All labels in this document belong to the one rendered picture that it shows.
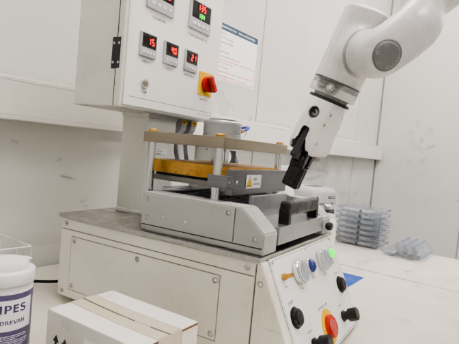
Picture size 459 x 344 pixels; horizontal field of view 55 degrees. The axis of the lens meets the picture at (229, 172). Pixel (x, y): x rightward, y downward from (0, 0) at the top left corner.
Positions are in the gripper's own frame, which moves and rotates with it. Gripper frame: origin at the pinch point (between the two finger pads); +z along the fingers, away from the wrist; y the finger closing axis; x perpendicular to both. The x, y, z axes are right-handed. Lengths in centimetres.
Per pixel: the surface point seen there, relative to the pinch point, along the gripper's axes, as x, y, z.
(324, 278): -12.3, 5.2, 15.7
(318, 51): 68, 144, -38
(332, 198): 19, 109, 21
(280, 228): -5.4, -10.7, 6.7
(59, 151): 61, -1, 23
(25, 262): 18.9, -36.7, 23.0
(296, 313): -14.2, -12.8, 16.6
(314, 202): -4.2, 4.7, 3.5
